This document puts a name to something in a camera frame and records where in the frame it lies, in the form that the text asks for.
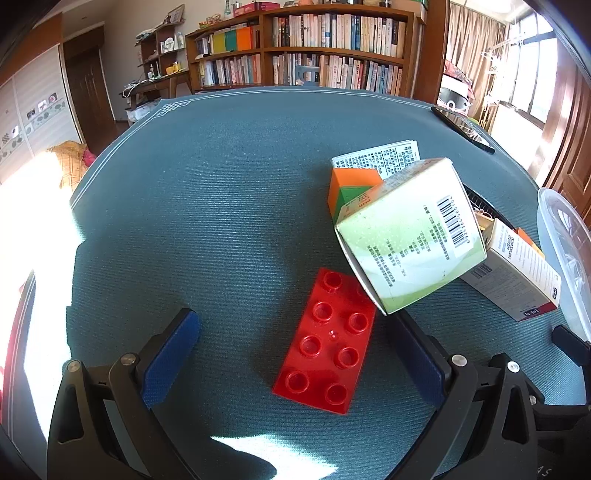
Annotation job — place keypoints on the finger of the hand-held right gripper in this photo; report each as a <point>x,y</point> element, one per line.
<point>572,344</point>

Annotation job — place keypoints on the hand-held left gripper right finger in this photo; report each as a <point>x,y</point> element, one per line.
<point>415,360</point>

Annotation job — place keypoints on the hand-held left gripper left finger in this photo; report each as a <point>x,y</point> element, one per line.
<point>171,355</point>

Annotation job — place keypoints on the white box with red stripe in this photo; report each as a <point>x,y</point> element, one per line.
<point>517,272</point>

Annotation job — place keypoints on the red building block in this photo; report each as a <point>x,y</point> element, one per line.
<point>323,355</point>

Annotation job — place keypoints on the clear plastic bowl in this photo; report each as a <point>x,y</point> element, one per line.
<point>568,244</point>

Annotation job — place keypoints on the small orange box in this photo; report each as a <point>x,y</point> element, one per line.
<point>528,237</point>

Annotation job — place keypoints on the green white carton box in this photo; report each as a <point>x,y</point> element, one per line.
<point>406,240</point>

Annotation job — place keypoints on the black comb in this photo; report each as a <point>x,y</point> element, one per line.
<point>482,203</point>

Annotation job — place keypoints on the orange green building block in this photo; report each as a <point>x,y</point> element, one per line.
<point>351,184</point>

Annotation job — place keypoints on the small white printed box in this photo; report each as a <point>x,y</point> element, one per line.
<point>374,157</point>

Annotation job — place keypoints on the teal covered desktop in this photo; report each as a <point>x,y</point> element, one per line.
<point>207,207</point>

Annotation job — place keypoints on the yellow checked blanket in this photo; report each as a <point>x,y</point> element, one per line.
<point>69,161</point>

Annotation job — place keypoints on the brown panelled door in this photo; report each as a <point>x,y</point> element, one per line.
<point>570,115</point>

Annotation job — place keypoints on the black smartphone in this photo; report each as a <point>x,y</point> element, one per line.
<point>461,129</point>

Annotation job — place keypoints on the wooden side desk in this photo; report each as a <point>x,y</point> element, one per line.
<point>161,83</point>

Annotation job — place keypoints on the dark wooden room door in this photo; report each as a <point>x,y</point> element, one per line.
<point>90,92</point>

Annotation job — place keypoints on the white wardrobe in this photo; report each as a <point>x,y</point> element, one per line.
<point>32,115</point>

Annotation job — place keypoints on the white clothes drying rack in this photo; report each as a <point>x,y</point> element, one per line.
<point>494,69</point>

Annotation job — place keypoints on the window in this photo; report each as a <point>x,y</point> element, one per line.
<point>535,60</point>

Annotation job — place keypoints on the small wooden shelf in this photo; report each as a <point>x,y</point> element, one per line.
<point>161,50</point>

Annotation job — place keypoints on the blue bookend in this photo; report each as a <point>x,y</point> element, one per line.
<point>307,74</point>

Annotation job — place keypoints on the wooden bookshelf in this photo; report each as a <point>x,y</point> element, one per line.
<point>263,53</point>

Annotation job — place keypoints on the beige curtain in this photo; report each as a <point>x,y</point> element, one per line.
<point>471,37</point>

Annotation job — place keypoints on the rows of books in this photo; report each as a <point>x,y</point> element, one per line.
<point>341,32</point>

